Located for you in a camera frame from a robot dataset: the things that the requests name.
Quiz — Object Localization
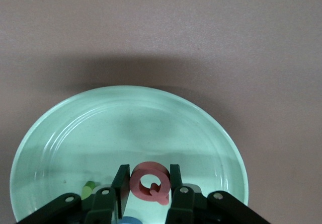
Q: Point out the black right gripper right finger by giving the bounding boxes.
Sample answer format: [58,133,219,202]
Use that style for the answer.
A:
[167,164,272,224]

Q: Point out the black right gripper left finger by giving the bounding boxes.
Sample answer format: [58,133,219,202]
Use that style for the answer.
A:
[16,164,130,224]

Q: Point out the red letter Q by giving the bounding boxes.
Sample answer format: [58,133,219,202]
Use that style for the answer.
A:
[129,161,172,206]

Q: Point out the green letter M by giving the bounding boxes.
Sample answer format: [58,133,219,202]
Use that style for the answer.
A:
[80,180,98,201]

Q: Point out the blue letter G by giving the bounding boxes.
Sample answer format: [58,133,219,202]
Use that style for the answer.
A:
[118,215,141,224]

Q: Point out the light green plate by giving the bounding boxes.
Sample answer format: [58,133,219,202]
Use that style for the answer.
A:
[9,85,250,224]

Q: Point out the brown table mat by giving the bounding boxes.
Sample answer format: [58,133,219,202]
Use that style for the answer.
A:
[0,0,322,224]

